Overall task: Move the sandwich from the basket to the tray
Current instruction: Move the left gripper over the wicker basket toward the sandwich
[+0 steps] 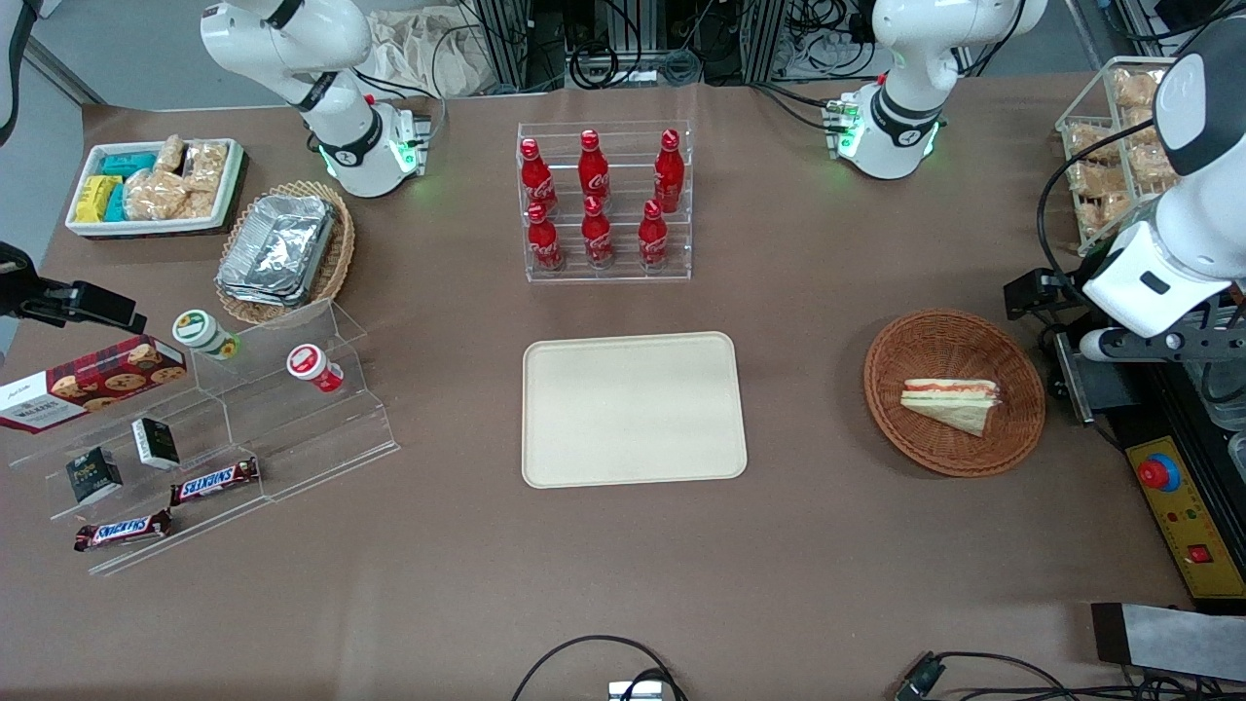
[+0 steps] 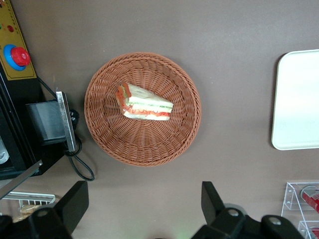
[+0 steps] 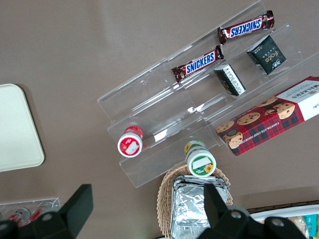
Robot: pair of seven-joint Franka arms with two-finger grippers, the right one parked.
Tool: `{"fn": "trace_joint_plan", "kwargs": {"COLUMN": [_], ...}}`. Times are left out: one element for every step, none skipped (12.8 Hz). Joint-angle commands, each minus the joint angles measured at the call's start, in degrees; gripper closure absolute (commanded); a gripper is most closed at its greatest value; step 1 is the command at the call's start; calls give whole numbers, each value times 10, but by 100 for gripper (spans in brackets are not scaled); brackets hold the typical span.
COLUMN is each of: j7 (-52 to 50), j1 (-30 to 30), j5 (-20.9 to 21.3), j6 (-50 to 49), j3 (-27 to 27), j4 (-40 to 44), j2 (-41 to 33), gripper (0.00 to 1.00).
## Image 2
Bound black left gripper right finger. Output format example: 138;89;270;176
191;181;306;239

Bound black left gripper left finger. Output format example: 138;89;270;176
0;181;90;239

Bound triangle sandwich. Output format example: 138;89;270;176
115;81;174;122

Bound round brown wicker basket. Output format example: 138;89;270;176
84;51;202;167

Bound cream plastic serving tray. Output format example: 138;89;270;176
271;49;319;151

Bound rice cracker snack bag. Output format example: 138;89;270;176
12;204;50;224

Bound silver metal lever bar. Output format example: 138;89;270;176
0;160;43;200

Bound clear acrylic bottle rack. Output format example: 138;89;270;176
281;182;319;239

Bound clear plastic container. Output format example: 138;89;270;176
0;135;10;165

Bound red cola bottle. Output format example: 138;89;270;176
308;225;319;239
300;186;319;212

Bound black sealing machine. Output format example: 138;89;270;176
0;0;78;181

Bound red emergency stop button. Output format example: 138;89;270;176
3;44;31;72

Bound grey metal bracket block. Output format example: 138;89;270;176
25;91;78;153

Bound black power cable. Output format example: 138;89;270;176
37;77;95;182

